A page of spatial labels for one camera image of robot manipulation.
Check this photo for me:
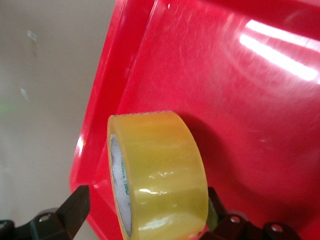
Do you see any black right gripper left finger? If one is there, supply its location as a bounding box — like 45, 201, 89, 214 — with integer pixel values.
29, 184, 90, 240

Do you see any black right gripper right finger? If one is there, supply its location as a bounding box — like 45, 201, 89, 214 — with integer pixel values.
206, 186, 251, 240

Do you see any yellow packing tape roll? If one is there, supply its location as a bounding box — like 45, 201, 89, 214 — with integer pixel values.
106, 111, 210, 240

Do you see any empty red plastic tray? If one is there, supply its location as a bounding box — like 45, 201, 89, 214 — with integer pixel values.
68, 0, 320, 240

